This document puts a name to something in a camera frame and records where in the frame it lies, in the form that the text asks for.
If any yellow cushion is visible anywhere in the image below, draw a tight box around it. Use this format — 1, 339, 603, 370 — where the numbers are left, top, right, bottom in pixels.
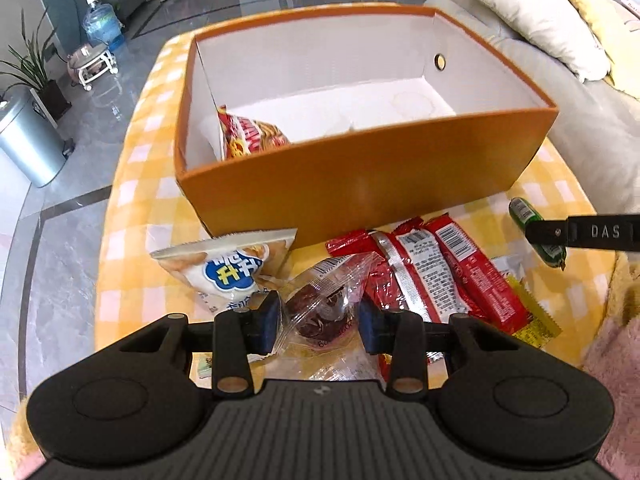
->
551, 0, 640, 101

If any yellow fluffy blanket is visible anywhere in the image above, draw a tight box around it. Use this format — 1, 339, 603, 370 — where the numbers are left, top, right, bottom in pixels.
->
602, 250, 640, 326

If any orange cardboard box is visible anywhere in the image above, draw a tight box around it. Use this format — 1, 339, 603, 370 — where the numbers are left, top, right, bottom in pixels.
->
174, 4, 558, 250

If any white round stool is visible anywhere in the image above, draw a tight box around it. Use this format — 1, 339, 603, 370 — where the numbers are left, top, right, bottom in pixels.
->
67, 42, 119, 92

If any blue water bottle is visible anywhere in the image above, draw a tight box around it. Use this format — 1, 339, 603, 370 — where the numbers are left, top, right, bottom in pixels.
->
81, 0, 125, 53

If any crinkled red snack packet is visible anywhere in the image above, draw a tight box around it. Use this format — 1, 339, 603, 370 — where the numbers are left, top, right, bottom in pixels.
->
326, 230, 397, 312

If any silver trash can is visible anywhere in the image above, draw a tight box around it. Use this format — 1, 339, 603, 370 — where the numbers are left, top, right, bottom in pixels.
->
0, 85, 68, 188

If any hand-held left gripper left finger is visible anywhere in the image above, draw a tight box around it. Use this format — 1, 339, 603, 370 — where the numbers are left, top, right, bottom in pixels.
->
117, 292, 281, 395

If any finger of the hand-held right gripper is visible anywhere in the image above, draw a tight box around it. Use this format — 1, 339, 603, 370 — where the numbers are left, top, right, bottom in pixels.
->
525, 214, 640, 253

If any beige cushion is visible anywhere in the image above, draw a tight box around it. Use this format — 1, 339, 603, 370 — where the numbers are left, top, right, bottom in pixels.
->
459, 0, 613, 82

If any pink fluffy blanket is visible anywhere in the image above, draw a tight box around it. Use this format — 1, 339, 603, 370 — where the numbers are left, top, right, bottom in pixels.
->
582, 305, 640, 461

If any white puff snack packet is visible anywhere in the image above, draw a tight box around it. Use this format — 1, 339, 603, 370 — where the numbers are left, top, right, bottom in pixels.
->
150, 228, 299, 312

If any long red snack packet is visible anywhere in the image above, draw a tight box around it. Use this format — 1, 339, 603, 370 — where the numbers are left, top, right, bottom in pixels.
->
425, 214, 532, 335

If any yellow snack packet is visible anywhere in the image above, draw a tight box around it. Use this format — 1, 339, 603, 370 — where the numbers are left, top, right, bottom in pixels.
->
505, 275, 563, 352

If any clear brown candy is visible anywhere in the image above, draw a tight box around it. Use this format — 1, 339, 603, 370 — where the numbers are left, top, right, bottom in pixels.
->
277, 252, 386, 350

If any beige sofa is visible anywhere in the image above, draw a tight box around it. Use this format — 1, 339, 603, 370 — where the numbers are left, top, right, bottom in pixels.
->
425, 0, 640, 213

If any potted green plant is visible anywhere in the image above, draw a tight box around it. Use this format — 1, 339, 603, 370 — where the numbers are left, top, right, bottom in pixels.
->
0, 7, 73, 121

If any green snack stick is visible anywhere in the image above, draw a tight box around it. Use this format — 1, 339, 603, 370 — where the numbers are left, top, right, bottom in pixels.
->
508, 197, 567, 271

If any yellow checked tablecloth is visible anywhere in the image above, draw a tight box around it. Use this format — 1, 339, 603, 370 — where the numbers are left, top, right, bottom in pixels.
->
95, 35, 617, 387

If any red noodle snack packet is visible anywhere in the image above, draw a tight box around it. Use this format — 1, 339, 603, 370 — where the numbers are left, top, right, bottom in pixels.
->
217, 105, 292, 161

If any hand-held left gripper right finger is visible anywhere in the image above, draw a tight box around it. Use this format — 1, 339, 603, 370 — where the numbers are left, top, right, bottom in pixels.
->
357, 292, 521, 395

